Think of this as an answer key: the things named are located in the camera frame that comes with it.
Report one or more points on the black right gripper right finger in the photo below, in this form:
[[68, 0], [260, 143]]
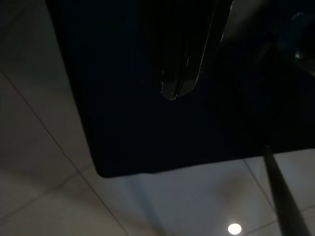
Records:
[[197, 61]]

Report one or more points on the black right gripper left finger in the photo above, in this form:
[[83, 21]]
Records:
[[176, 73]]

